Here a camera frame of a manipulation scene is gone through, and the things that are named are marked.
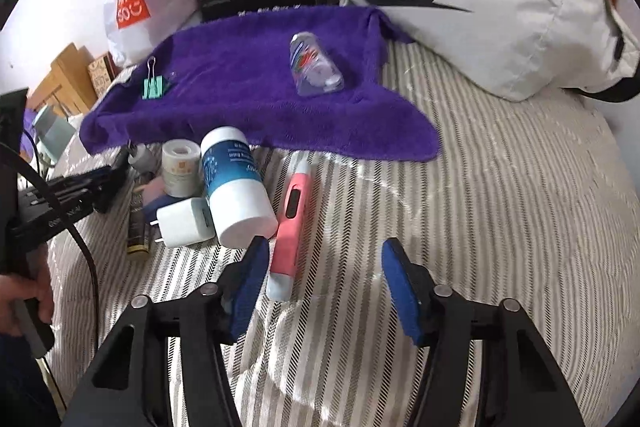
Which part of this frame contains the white charger plug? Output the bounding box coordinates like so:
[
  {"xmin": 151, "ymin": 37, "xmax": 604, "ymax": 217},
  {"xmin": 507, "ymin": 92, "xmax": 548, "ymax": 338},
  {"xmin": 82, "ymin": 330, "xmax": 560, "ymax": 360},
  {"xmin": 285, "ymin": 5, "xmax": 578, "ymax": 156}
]
[{"xmin": 150, "ymin": 197, "xmax": 217, "ymax": 250}]

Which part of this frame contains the striped bedspread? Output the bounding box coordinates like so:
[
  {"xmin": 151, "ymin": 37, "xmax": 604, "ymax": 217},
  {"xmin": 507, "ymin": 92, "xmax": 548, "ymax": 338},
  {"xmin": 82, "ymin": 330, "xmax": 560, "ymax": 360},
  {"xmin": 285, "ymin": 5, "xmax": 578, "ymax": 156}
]
[{"xmin": 45, "ymin": 42, "xmax": 640, "ymax": 427}]

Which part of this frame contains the person's left hand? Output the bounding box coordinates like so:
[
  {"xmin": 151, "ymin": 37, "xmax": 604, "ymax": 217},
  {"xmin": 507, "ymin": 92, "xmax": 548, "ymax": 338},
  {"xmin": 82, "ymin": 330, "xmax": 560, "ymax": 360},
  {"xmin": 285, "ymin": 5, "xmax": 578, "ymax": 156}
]
[{"xmin": 0, "ymin": 264, "xmax": 55, "ymax": 339}]

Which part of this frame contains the clear plastic bottle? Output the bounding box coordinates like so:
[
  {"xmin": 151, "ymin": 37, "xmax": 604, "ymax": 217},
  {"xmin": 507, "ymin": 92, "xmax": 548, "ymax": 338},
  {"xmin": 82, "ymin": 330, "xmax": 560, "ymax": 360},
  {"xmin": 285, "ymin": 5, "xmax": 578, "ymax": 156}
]
[{"xmin": 289, "ymin": 32, "xmax": 345, "ymax": 98}]

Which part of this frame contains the purple towel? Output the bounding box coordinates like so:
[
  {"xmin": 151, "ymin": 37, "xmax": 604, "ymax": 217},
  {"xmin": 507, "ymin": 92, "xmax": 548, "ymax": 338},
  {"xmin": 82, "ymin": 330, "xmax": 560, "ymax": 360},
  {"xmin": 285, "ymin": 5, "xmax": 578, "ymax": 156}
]
[{"xmin": 79, "ymin": 5, "xmax": 441, "ymax": 162}]

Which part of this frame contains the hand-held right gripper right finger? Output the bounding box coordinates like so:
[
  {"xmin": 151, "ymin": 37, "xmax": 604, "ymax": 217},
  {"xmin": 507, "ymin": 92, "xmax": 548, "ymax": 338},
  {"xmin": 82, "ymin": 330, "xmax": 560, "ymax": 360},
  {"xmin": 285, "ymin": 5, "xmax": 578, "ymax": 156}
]
[{"xmin": 381, "ymin": 237, "xmax": 586, "ymax": 427}]

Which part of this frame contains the small blue box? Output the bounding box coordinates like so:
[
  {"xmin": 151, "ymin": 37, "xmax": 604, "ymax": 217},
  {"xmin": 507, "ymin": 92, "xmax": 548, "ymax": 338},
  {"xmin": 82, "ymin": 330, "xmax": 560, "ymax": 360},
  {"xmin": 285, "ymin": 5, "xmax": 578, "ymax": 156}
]
[{"xmin": 142, "ymin": 179, "xmax": 174, "ymax": 228}]

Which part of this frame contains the person's left forearm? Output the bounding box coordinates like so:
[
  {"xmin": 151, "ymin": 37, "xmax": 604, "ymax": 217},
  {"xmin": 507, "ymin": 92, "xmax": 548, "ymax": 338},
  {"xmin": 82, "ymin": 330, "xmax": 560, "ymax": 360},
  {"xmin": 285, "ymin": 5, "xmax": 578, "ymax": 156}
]
[{"xmin": 0, "ymin": 332, "xmax": 62, "ymax": 427}]

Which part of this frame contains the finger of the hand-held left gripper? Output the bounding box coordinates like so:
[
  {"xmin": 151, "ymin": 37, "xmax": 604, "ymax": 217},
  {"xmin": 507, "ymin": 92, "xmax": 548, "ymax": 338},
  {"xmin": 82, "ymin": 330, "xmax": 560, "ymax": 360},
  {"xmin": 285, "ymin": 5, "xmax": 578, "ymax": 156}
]
[{"xmin": 47, "ymin": 150, "xmax": 132, "ymax": 215}]

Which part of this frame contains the beige bag with black logo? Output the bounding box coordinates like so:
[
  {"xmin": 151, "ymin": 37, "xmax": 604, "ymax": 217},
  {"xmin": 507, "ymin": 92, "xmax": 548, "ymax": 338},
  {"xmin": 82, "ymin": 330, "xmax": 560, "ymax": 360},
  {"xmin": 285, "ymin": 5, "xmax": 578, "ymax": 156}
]
[{"xmin": 322, "ymin": 0, "xmax": 640, "ymax": 104}]

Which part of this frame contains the green binder clip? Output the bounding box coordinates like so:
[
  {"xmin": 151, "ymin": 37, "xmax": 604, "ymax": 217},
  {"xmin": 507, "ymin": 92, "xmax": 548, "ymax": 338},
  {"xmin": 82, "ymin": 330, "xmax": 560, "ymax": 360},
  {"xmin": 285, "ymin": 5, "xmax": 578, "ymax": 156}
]
[{"xmin": 141, "ymin": 56, "xmax": 167, "ymax": 100}]

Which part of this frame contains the wooden furniture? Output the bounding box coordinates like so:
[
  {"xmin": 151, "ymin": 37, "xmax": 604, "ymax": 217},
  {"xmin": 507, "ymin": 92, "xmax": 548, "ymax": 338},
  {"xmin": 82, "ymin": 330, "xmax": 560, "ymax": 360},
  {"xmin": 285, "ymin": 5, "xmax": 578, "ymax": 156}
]
[{"xmin": 27, "ymin": 43, "xmax": 101, "ymax": 118}]

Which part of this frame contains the white tape roll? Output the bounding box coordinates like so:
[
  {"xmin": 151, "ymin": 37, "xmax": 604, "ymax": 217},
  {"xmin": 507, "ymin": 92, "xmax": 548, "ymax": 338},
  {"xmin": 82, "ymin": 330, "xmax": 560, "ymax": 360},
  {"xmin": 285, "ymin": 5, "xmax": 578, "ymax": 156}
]
[{"xmin": 161, "ymin": 139, "xmax": 204, "ymax": 198}]

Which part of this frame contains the black cable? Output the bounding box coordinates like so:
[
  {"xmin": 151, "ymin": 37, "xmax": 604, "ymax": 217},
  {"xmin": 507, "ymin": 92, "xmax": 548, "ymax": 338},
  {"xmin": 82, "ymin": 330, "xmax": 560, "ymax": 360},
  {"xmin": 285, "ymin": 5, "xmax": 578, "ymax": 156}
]
[{"xmin": 0, "ymin": 141, "xmax": 101, "ymax": 413}]

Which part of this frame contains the dark gold cosmetic tube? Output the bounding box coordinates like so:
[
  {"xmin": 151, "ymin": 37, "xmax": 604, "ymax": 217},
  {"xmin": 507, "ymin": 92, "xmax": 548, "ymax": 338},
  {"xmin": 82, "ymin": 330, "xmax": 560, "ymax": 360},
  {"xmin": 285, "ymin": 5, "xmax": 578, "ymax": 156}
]
[{"xmin": 126, "ymin": 184, "xmax": 151, "ymax": 258}]

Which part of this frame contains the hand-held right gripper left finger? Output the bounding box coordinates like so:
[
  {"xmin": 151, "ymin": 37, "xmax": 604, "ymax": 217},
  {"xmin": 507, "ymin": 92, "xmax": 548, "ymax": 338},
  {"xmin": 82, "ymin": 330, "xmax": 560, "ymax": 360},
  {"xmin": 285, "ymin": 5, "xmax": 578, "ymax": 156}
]
[{"xmin": 60, "ymin": 235, "xmax": 271, "ymax": 427}]

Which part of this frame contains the white blue canister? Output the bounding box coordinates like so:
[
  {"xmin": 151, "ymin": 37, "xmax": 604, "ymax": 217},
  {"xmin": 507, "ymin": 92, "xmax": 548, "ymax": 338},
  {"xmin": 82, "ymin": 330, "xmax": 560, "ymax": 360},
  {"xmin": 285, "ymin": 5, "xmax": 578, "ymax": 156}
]
[{"xmin": 200, "ymin": 126, "xmax": 279, "ymax": 248}]

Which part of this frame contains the patterned cardboard box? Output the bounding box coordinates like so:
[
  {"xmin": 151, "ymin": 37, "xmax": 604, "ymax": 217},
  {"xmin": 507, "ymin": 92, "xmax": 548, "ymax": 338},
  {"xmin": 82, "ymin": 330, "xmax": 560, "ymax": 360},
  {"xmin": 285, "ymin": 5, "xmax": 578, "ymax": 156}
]
[{"xmin": 87, "ymin": 53, "xmax": 119, "ymax": 100}]

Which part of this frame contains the grey green cup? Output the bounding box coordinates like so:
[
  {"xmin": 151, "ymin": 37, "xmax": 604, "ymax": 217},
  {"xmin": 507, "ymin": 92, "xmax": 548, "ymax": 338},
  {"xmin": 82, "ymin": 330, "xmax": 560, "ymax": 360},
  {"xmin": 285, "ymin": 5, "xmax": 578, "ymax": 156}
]
[{"xmin": 32, "ymin": 105, "xmax": 76, "ymax": 164}]

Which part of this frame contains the pink white electric pen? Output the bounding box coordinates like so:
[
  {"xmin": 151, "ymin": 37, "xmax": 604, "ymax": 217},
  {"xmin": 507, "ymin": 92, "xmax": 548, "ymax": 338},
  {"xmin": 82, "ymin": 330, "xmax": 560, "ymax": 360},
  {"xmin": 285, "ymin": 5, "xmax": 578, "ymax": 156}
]
[{"xmin": 265, "ymin": 159, "xmax": 314, "ymax": 302}]

